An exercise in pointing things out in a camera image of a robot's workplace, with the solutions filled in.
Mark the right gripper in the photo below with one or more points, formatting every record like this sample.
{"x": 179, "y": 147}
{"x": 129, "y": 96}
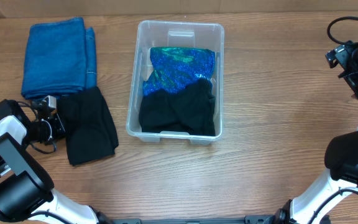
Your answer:
{"x": 343, "y": 57}

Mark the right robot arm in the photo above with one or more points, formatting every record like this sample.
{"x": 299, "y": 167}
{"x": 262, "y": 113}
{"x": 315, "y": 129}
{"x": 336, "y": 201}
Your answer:
{"x": 340, "y": 177}

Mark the black garment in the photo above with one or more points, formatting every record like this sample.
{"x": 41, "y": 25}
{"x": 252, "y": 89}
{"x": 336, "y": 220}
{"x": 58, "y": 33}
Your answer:
{"x": 90, "y": 132}
{"x": 193, "y": 109}
{"x": 157, "y": 115}

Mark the clear plastic storage bin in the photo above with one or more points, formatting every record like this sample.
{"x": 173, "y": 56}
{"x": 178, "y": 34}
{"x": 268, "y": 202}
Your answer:
{"x": 175, "y": 34}

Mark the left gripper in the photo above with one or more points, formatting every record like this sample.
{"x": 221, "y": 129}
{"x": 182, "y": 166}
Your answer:
{"x": 59, "y": 121}

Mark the blue denim jeans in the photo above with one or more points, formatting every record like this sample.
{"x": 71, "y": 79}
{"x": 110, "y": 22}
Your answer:
{"x": 60, "y": 59}

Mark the blue sequin garment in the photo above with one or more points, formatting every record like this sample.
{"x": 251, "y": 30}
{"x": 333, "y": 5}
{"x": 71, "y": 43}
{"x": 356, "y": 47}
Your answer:
{"x": 176, "y": 67}

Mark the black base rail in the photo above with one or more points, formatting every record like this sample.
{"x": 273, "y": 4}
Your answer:
{"x": 191, "y": 221}

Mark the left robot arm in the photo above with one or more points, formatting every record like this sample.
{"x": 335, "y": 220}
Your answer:
{"x": 27, "y": 191}

